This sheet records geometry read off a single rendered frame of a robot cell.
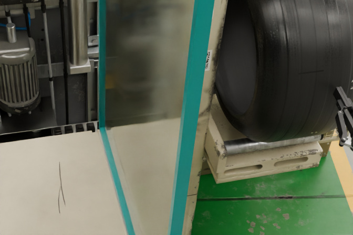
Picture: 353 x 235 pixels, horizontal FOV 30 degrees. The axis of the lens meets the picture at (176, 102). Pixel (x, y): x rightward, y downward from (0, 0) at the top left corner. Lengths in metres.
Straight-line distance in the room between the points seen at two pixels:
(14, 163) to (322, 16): 0.86
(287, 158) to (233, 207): 0.98
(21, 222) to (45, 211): 0.06
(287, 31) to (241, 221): 1.47
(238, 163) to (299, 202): 1.13
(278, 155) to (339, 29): 0.53
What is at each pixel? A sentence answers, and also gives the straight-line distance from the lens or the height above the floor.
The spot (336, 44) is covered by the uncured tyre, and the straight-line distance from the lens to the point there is 1.78.
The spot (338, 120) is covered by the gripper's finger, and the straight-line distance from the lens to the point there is 1.73.
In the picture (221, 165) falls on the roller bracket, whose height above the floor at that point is 0.89.
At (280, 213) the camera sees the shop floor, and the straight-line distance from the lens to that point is 3.10.
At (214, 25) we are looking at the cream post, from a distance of 1.79.
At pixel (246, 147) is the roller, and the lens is 2.06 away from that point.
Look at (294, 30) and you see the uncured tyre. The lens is 1.73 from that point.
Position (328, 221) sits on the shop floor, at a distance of 3.14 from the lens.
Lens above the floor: 2.38
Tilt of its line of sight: 43 degrees down
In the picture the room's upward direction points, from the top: 6 degrees clockwise
